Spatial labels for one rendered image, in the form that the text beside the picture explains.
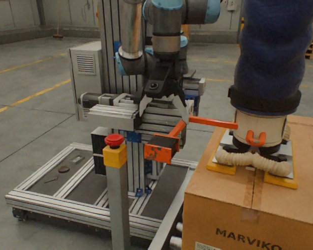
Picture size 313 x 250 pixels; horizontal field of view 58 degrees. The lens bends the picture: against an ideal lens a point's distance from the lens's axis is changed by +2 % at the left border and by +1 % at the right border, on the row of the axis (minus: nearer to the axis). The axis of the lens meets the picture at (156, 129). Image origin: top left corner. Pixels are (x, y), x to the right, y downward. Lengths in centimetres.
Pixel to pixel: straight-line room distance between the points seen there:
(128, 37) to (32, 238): 153
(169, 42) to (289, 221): 59
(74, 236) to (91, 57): 122
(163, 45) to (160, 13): 8
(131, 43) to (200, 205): 79
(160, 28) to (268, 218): 60
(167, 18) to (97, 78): 106
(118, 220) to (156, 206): 79
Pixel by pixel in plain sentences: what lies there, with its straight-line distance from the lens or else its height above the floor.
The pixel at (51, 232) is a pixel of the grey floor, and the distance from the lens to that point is 223.
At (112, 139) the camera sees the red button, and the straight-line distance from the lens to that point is 101.
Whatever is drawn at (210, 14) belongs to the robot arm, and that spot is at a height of 146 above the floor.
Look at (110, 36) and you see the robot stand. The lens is 169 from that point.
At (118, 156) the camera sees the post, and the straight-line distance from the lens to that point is 102.
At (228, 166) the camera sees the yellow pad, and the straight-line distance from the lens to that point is 100.
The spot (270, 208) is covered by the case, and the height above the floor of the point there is 95.
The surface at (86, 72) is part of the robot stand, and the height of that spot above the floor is 110.
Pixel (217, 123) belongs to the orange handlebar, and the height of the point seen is 108.
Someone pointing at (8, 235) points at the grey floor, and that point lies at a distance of 233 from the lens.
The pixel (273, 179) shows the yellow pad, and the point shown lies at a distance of 99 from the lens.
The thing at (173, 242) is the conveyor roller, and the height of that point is 54.
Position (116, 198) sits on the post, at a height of 78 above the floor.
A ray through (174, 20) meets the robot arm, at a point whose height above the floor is 145.
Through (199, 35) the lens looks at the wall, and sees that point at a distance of 1113.
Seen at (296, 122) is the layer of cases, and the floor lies 54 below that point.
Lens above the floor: 150
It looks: 25 degrees down
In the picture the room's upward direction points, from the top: straight up
